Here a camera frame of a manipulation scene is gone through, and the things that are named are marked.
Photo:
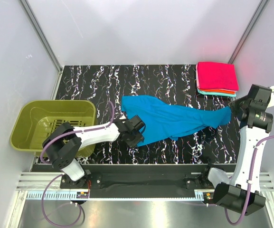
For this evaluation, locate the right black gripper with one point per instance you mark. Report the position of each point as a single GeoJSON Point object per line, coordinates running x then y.
{"type": "Point", "coordinates": [233, 104]}

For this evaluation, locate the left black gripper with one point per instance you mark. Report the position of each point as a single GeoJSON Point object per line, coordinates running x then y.
{"type": "Point", "coordinates": [138, 138]}

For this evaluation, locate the blue t shirt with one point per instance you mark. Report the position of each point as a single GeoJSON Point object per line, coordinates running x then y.
{"type": "Point", "coordinates": [164, 121]}

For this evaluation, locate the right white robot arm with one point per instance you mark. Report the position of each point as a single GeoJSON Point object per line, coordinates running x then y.
{"type": "Point", "coordinates": [240, 192]}

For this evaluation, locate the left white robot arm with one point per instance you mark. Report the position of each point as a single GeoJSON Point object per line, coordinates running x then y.
{"type": "Point", "coordinates": [62, 145]}

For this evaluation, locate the folded teal t shirt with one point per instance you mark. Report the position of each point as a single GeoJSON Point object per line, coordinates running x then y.
{"type": "Point", "coordinates": [216, 93]}

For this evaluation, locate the folded orange t shirt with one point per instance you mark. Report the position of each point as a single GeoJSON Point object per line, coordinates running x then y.
{"type": "Point", "coordinates": [218, 91]}

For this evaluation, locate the folded pink t shirt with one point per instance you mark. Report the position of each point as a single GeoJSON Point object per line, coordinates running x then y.
{"type": "Point", "coordinates": [216, 76]}

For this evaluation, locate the black marble pattern mat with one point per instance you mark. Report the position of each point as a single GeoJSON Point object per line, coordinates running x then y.
{"type": "Point", "coordinates": [173, 84]}

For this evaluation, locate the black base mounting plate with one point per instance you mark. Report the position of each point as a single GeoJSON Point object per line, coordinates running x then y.
{"type": "Point", "coordinates": [140, 182]}

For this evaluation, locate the olive green plastic basket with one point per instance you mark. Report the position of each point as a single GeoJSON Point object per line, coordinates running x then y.
{"type": "Point", "coordinates": [38, 119]}

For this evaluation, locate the right aluminium corner post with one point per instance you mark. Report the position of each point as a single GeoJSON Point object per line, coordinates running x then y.
{"type": "Point", "coordinates": [249, 28]}

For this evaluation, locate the aluminium corner post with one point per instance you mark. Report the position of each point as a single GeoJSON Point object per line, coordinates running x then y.
{"type": "Point", "coordinates": [249, 28]}
{"type": "Point", "coordinates": [40, 34]}

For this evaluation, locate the aluminium rail frame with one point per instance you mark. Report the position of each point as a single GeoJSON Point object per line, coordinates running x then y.
{"type": "Point", "coordinates": [45, 186]}

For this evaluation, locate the left aluminium corner post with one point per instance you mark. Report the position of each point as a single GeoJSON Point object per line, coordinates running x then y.
{"type": "Point", "coordinates": [40, 34]}

